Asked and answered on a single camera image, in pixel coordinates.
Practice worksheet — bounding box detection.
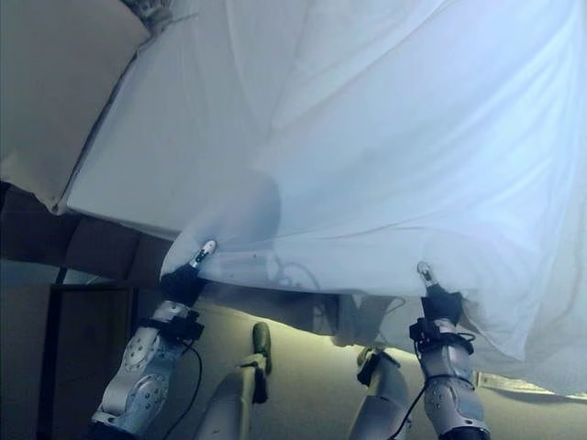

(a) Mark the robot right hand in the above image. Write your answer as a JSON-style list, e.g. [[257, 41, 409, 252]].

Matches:
[[415, 260, 464, 325]]

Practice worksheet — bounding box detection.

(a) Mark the silver robot right leg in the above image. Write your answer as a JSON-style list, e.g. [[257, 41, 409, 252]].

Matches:
[[347, 346, 412, 440]]

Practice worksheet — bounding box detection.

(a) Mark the silver robot leg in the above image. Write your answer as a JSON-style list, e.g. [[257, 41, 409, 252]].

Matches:
[[347, 346, 412, 440], [196, 322, 274, 440]]

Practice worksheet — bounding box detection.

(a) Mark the silver robot left leg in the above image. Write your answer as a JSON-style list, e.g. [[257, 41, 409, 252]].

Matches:
[[196, 322, 274, 440]]

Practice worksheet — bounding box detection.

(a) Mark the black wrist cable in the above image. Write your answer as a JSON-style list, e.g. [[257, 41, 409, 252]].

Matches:
[[393, 333, 476, 440], [180, 336, 205, 417]]

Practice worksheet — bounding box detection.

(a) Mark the beige baseboard strip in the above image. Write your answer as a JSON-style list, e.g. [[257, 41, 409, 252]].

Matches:
[[475, 370, 587, 401]]

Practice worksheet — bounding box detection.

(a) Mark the white bed sheet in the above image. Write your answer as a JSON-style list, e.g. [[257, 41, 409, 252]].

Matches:
[[160, 0, 587, 398]]

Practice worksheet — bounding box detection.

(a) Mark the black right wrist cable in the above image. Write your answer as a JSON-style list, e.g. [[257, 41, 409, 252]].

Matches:
[[393, 333, 476, 440]]

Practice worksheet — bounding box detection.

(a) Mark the brown wooden bed base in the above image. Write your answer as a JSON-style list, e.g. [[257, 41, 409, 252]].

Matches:
[[0, 180, 185, 289]]

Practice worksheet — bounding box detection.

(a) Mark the white mattress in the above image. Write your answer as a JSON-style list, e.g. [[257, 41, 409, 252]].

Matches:
[[65, 0, 285, 243]]

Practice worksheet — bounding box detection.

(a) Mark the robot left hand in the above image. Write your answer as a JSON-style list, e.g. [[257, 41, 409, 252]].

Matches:
[[160, 238, 217, 307]]

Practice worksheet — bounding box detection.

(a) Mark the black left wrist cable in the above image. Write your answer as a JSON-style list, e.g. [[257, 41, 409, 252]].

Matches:
[[180, 336, 205, 417]]

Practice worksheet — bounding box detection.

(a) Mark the grey crumpled cloth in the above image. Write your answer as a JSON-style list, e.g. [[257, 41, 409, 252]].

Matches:
[[122, 0, 205, 39]]

